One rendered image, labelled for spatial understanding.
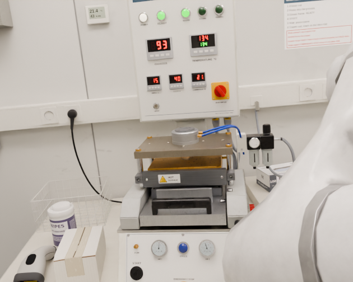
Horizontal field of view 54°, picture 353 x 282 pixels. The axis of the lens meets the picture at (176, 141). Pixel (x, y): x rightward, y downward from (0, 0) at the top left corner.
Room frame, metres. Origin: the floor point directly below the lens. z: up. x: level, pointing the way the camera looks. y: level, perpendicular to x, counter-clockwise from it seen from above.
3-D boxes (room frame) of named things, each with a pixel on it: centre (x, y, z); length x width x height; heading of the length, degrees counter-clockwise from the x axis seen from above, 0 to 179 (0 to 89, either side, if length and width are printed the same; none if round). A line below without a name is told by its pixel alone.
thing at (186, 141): (1.03, -0.05, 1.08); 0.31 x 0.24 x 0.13; 81
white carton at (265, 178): (1.38, -0.45, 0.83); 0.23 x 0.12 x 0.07; 102
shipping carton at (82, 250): (0.96, 0.32, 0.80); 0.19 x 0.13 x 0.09; 1
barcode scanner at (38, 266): (0.96, 0.45, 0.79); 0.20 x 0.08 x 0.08; 1
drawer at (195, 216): (0.95, -0.02, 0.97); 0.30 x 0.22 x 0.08; 171
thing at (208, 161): (1.00, -0.03, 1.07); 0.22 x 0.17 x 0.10; 81
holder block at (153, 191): (1.00, -0.03, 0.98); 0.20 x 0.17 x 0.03; 81
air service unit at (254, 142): (1.09, -0.27, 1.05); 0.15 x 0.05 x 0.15; 81
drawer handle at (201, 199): (0.82, 0.00, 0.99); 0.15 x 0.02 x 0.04; 81
